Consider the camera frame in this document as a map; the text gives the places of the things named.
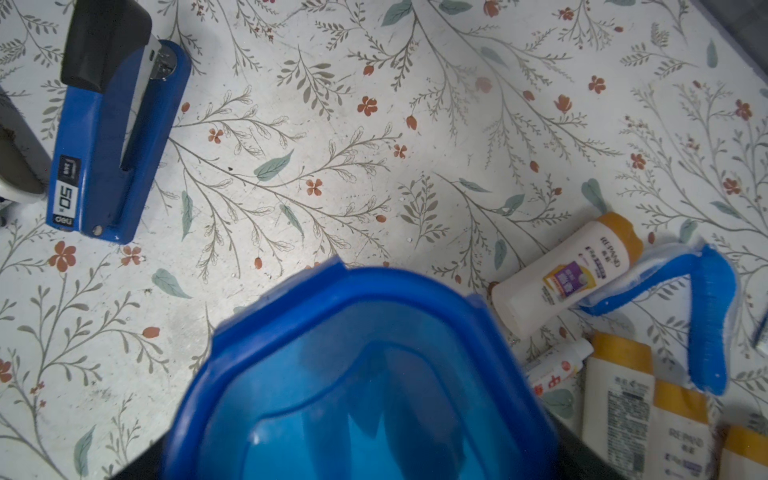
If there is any white bottle brown cap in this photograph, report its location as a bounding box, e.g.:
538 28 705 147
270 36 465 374
643 379 711 479
581 332 655 479
491 212 644 339

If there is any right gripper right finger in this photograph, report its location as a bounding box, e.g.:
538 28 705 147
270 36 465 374
548 413 624 480

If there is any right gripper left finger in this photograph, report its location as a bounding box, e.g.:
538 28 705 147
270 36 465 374
111 435 166 480

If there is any blue-lid clear container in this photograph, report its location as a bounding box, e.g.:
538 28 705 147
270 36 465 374
161 259 558 479

